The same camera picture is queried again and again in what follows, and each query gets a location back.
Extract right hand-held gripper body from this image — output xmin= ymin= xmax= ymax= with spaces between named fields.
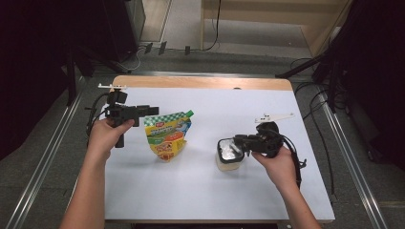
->
xmin=252 ymin=112 xmax=295 ymax=159

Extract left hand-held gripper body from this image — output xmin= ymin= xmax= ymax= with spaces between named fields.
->
xmin=97 ymin=82 xmax=141 ymax=149

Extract clear jar with black lid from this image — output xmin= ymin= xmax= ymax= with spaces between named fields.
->
xmin=215 ymin=136 xmax=248 ymax=173

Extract yellow spout pouch green checks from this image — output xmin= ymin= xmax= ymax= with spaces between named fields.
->
xmin=143 ymin=109 xmax=195 ymax=162

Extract person's right hand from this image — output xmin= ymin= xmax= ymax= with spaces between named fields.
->
xmin=250 ymin=146 xmax=299 ymax=193

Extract person's left hand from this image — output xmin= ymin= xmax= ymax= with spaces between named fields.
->
xmin=87 ymin=117 xmax=136 ymax=160

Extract black metal stand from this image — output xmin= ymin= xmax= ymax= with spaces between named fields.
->
xmin=64 ymin=41 xmax=128 ymax=107
xmin=274 ymin=37 xmax=347 ymax=113

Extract dark cabinet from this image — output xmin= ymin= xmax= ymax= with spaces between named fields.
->
xmin=100 ymin=0 xmax=147 ymax=64

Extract light wooden shelf unit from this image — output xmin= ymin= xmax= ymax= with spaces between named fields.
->
xmin=200 ymin=0 xmax=352 ymax=59

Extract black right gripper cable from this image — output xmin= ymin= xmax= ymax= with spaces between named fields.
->
xmin=281 ymin=135 xmax=308 ymax=189

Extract white floor cable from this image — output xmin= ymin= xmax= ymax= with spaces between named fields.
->
xmin=126 ymin=47 xmax=143 ymax=72

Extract black floor cables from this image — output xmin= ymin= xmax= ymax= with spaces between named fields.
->
xmin=289 ymin=56 xmax=337 ymax=196

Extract long metal floor rail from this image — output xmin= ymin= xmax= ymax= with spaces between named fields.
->
xmin=4 ymin=75 xmax=86 ymax=229
xmin=317 ymin=90 xmax=389 ymax=229

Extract black hanging cable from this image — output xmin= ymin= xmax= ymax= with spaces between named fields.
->
xmin=202 ymin=0 xmax=223 ymax=52

